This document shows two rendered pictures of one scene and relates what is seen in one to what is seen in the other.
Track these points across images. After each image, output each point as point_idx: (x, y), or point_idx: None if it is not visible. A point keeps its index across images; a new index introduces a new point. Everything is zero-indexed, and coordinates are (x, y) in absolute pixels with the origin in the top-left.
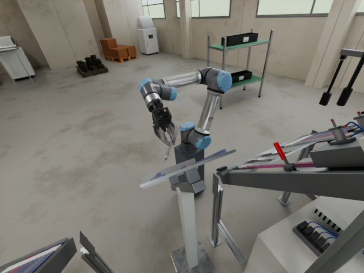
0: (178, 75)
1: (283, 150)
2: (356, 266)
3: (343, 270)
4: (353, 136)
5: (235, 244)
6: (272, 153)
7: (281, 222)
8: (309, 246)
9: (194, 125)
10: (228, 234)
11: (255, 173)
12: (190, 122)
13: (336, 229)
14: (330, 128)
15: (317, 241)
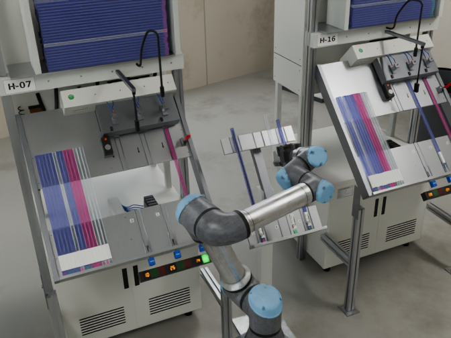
0: (276, 196)
1: (126, 238)
2: (131, 204)
3: (143, 203)
4: (151, 114)
5: (208, 279)
6: (139, 245)
7: None
8: None
9: (251, 289)
10: (214, 286)
11: (200, 166)
12: (258, 302)
13: None
14: (167, 108)
15: (154, 200)
